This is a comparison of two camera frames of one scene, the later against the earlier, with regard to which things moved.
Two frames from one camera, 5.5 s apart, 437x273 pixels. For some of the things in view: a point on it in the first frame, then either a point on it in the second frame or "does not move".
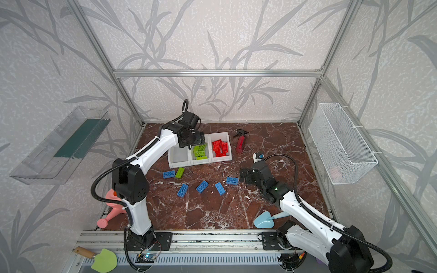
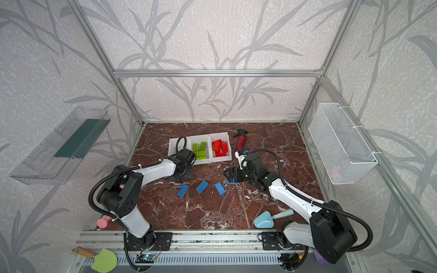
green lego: x=202 y=148 does not move
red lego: x=217 y=145 does not move
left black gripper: x=195 y=140 -> x=186 y=172
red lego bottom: x=225 y=147 does not move
